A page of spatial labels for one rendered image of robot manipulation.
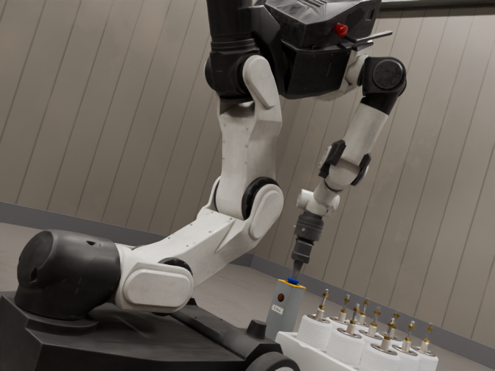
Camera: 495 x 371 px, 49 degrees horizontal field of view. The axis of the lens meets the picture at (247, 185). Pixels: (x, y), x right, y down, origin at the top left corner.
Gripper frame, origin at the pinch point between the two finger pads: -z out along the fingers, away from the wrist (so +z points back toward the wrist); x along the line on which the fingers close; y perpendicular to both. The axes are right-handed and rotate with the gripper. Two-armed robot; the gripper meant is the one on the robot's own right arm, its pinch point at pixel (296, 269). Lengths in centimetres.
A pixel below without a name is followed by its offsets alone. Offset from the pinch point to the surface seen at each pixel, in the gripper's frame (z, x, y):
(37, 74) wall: 53, 128, 167
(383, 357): -12.3, -36.2, -25.6
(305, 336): -16.6, -18.9, -6.7
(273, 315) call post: -16.7, -2.1, 3.0
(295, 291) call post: -6.9, -3.8, -1.4
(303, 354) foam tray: -21.0, -23.4, -6.9
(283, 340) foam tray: -20.1, -17.8, -1.1
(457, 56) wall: 165, 212, -85
